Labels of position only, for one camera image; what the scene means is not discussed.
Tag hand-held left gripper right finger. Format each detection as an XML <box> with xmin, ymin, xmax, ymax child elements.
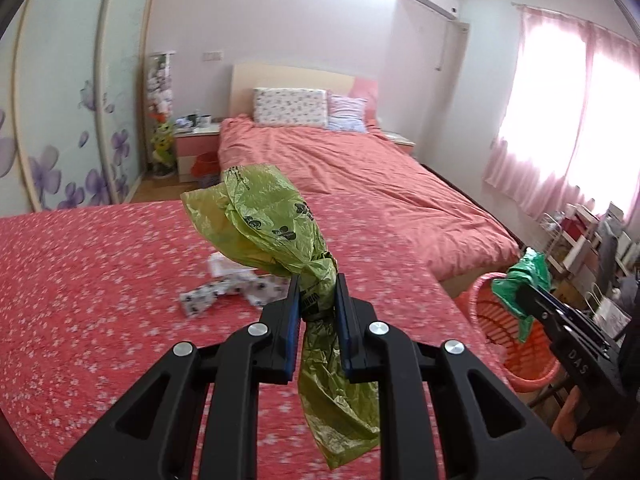
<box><xmin>336</xmin><ymin>272</ymin><xmax>586</xmax><ymax>480</ymax></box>

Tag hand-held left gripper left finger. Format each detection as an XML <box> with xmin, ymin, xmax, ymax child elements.
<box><xmin>54</xmin><ymin>274</ymin><xmax>303</xmax><ymax>480</ymax></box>

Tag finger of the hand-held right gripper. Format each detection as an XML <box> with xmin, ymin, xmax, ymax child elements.
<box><xmin>537</xmin><ymin>287</ymin><xmax>614</xmax><ymax>347</ymax></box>
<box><xmin>516</xmin><ymin>284</ymin><xmax>572</xmax><ymax>344</ymax></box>

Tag green plastic bag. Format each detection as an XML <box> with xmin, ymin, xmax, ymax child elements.
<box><xmin>491</xmin><ymin>250</ymin><xmax>554</xmax><ymax>343</ymax></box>

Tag orange mesh laundry basket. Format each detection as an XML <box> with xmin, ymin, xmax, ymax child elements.
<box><xmin>467</xmin><ymin>271</ymin><xmax>563</xmax><ymax>395</ymax></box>

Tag yellow-green printed plastic bag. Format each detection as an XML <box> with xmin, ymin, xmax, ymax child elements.
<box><xmin>180</xmin><ymin>164</ymin><xmax>383</xmax><ymax>471</ymax></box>

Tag white paper bag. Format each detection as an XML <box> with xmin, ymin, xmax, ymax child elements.
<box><xmin>592</xmin><ymin>295</ymin><xmax>632</xmax><ymax>334</ymax></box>

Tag black and white printed paper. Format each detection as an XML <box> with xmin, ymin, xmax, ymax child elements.
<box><xmin>179</xmin><ymin>275</ymin><xmax>292</xmax><ymax>319</ymax></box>

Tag bed with pink cover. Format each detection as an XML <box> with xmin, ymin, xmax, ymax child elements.
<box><xmin>217</xmin><ymin>114</ymin><xmax>521</xmax><ymax>282</ymax></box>

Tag small red basket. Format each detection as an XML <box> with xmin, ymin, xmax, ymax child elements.
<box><xmin>192</xmin><ymin>152</ymin><xmax>221</xmax><ymax>184</ymax></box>

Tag pink curtain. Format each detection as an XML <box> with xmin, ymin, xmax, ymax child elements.
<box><xmin>482</xmin><ymin>4</ymin><xmax>640</xmax><ymax>217</ymax></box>

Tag white and pink nightstand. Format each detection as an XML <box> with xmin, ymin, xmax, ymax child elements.
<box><xmin>382</xmin><ymin>130</ymin><xmax>417</xmax><ymax>159</ymax></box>
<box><xmin>172</xmin><ymin>123</ymin><xmax>223</xmax><ymax>183</ymax></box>

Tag red floral blanket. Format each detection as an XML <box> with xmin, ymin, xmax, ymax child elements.
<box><xmin>0</xmin><ymin>194</ymin><xmax>511</xmax><ymax>480</ymax></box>

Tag pink striped pillow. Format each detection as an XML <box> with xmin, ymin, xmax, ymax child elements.
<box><xmin>326</xmin><ymin>94</ymin><xmax>371</xmax><ymax>134</ymax></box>

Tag white floral pillow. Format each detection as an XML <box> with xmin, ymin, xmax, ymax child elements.
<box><xmin>251</xmin><ymin>87</ymin><xmax>331</xmax><ymax>128</ymax></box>

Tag yellow-green plush toy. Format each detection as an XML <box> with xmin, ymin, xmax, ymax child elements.
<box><xmin>150</xmin><ymin>119</ymin><xmax>177</xmax><ymax>172</ymax></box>

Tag beige and pink headboard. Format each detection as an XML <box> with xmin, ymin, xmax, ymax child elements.
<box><xmin>230</xmin><ymin>62</ymin><xmax>379</xmax><ymax>127</ymax></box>

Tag clear plush toy display tower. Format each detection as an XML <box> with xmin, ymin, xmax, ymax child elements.
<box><xmin>145</xmin><ymin>51</ymin><xmax>177</xmax><ymax>179</ymax></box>

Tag floral glass sliding wardrobe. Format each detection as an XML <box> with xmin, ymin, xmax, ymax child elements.
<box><xmin>0</xmin><ymin>0</ymin><xmax>167</xmax><ymax>217</ymax></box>

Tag white wire rack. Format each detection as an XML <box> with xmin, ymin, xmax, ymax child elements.
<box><xmin>539</xmin><ymin>210</ymin><xmax>601</xmax><ymax>282</ymax></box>

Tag white wall pipe cover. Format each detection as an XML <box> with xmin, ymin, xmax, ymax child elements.
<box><xmin>434</xmin><ymin>19</ymin><xmax>471</xmax><ymax>72</ymax></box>

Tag white wall air conditioner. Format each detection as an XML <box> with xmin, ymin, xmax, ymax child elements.
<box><xmin>397</xmin><ymin>0</ymin><xmax>459</xmax><ymax>22</ymax></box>

